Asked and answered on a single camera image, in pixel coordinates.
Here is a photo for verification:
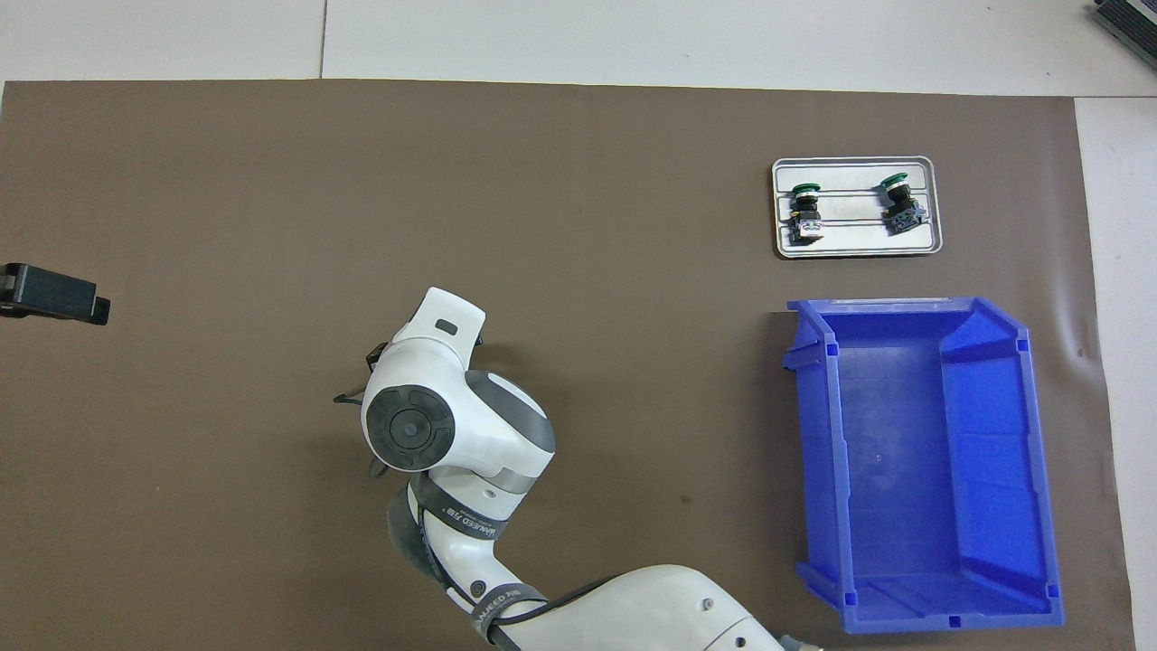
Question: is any silver metal tray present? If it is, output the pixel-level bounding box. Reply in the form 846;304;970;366
771;156;944;260

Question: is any blue plastic storage bin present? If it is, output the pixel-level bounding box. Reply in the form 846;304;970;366
782;296;1066;636

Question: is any green push button switch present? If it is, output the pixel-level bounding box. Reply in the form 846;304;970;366
875;172;929;236
785;182;825;243

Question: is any brown table mat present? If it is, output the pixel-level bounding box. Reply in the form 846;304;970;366
0;79;1137;651

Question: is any grey ribbed device box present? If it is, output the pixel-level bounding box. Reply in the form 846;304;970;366
1089;0;1157;57

